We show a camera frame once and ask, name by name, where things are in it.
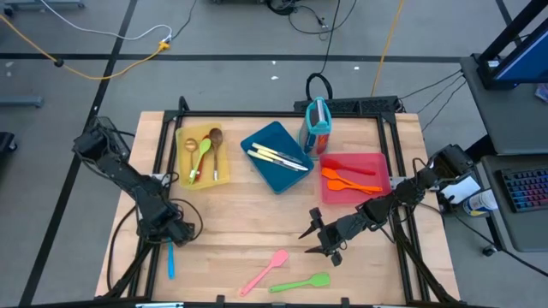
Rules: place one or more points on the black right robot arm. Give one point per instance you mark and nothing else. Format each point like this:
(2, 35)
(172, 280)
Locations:
(385, 207)

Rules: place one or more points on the pink plastic tray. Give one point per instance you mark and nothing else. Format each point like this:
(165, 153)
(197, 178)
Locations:
(381, 162)

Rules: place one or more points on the blue silicone spatula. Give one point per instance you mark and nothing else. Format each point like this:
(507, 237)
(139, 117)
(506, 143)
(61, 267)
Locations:
(171, 265)

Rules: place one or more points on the backlit rainbow keyboard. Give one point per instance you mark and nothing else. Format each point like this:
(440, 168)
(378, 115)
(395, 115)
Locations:
(526, 188)

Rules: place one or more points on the teal metal box grater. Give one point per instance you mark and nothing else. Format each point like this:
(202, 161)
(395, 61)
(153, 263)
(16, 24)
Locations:
(317, 124)

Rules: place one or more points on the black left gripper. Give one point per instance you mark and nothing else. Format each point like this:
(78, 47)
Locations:
(180, 229)

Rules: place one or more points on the orange silicone spoon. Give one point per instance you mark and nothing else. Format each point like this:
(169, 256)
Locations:
(337, 185)

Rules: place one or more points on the grey keyboard desk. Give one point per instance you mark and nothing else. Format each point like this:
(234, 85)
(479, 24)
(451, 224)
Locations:
(526, 231)

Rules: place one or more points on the computer monitor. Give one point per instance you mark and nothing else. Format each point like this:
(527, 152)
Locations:
(528, 60)

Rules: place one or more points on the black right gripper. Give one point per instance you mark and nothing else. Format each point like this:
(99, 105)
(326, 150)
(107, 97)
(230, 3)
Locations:
(338, 233)

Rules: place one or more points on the brown wooden spoon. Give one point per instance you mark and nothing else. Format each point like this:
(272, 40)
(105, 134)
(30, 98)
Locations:
(216, 136)

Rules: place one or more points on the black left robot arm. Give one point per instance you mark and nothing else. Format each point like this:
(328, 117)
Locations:
(128, 179)

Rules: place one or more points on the pink silicone spatula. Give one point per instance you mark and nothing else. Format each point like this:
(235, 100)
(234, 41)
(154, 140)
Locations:
(279, 258)

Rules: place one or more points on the black power box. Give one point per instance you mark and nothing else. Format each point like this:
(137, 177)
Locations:
(368, 104)

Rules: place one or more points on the white paper sheet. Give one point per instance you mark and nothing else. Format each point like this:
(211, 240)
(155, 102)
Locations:
(464, 190)

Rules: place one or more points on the red silicone spatula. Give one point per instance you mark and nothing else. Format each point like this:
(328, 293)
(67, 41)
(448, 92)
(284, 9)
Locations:
(331, 164)

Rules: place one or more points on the black caster wheel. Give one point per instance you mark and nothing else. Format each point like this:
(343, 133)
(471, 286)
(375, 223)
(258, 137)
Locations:
(489, 250)

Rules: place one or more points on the gold metal spoon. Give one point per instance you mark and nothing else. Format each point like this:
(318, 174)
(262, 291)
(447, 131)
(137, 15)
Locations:
(191, 144)

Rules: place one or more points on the yellow plastic tray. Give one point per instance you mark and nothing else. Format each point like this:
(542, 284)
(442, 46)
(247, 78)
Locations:
(182, 171)

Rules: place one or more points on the white bottle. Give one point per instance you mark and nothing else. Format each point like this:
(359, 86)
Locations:
(481, 201)

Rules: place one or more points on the grey cart base bar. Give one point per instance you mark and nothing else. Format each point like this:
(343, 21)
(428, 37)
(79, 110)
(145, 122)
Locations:
(21, 101)
(43, 3)

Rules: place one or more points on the blue plastic tray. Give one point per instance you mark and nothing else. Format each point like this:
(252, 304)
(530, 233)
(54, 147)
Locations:
(278, 181)

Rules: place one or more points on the grey side desk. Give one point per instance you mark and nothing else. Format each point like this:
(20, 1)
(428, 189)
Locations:
(505, 124)

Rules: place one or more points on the green silicone spoon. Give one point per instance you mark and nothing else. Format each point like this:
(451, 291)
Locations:
(204, 146)

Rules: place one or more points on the green silicone spatula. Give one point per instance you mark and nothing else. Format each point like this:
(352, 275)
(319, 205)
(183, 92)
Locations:
(319, 280)

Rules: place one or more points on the black monitor stand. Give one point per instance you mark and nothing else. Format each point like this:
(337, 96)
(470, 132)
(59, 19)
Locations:
(509, 34)

